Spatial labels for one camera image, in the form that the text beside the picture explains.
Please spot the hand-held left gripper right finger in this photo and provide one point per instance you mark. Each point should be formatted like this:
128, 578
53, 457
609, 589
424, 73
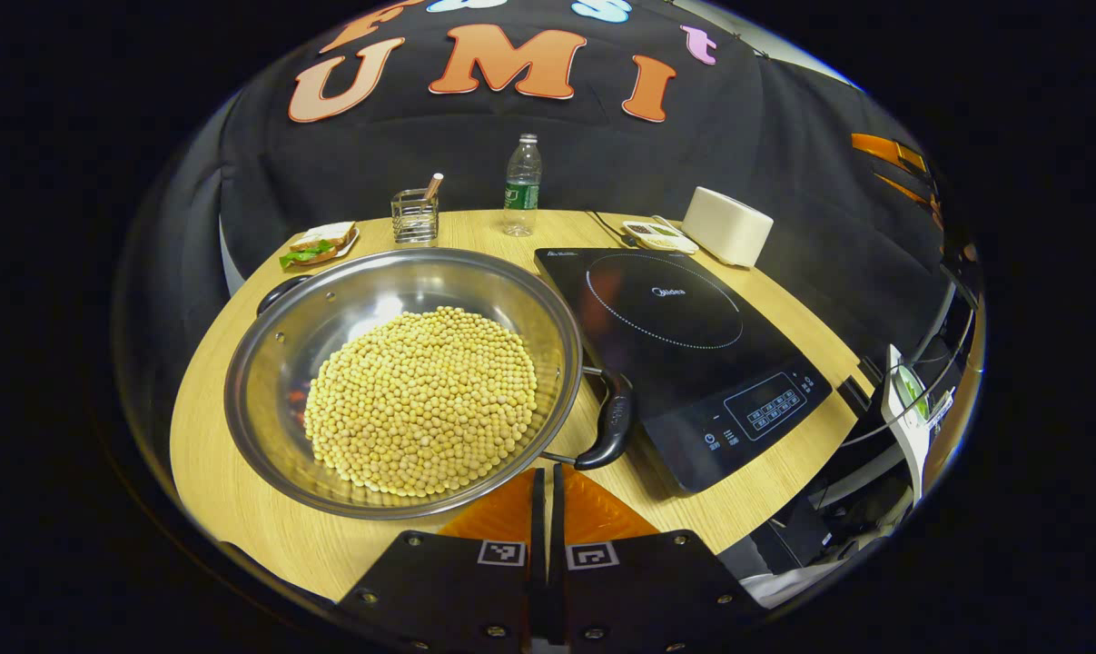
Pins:
647, 599

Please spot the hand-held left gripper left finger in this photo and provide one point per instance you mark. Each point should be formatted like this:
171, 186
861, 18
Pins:
448, 599

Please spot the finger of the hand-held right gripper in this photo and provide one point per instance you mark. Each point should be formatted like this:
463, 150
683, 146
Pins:
888, 151
911, 196

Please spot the black induction cooktop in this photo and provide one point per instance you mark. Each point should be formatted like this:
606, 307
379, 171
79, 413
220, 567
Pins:
684, 363

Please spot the white toaster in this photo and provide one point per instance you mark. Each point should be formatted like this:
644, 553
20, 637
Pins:
727, 227

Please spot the white device with green label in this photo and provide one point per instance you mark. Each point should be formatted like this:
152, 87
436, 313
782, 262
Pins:
911, 427

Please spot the pile of soybeans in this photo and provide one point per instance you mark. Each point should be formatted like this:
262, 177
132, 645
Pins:
420, 400

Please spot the white seasoning tray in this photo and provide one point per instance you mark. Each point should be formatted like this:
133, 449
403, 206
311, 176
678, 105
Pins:
658, 236

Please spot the clear plastic water bottle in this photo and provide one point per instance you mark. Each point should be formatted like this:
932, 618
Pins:
522, 186

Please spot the sandwich with lettuce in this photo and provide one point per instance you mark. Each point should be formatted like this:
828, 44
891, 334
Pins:
320, 242

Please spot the pink stick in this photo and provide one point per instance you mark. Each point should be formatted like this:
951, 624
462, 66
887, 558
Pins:
434, 184

